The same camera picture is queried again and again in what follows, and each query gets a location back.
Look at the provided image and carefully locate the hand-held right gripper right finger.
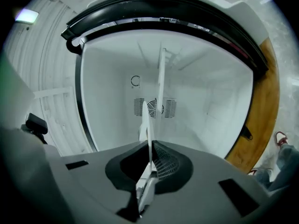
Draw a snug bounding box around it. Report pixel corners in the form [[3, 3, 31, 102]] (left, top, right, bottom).
[[140, 140, 271, 224]]

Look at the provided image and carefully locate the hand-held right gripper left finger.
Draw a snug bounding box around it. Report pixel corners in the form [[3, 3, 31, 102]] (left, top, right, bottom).
[[46, 140, 150, 224]]

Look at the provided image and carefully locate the person's left leg in jeans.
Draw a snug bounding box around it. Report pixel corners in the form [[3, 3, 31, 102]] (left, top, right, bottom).
[[256, 168, 275, 190]]

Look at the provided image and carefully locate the person's leg in jeans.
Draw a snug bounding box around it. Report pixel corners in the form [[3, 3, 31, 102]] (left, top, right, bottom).
[[268, 143, 299, 191], [256, 168, 275, 190]]

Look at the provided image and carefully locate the small black box device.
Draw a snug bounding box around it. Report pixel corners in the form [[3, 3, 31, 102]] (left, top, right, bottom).
[[21, 112, 49, 144]]

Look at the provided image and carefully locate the person's right leg in jeans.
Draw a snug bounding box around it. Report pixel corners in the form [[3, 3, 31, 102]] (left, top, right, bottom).
[[268, 143, 299, 191]]

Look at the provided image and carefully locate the person's right shoe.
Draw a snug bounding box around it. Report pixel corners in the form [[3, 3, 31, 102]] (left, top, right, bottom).
[[274, 131, 289, 149]]

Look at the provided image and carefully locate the wooden table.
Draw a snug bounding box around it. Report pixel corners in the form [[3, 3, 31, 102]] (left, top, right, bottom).
[[224, 37, 281, 175]]

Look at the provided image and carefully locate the rectangular ceiling light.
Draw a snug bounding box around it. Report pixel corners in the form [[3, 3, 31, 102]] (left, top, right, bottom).
[[15, 8, 39, 24]]

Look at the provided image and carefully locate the white frame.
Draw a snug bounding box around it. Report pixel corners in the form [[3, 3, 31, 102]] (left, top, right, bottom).
[[34, 86, 76, 116]]

